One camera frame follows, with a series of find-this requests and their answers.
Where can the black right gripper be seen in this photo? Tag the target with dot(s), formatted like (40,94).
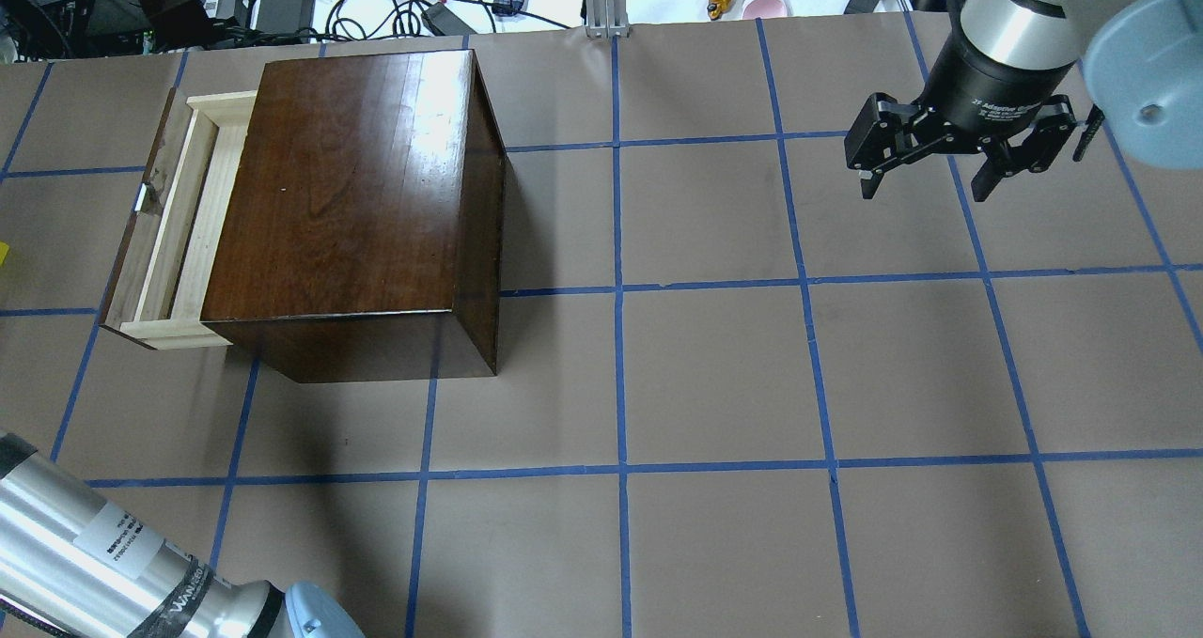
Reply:
(989,84)

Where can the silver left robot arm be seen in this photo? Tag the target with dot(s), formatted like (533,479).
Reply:
(75,564)

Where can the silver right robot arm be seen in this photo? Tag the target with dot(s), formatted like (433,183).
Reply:
(1140,60)

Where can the dark wooden drawer cabinet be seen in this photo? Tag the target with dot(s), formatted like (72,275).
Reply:
(363,232)

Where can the light wooden drawer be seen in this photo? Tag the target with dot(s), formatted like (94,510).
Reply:
(157,289)

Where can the pink plastic cup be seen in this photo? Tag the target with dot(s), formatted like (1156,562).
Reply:
(764,9)

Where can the black laptop power brick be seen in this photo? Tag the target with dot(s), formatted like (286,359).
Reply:
(284,16)

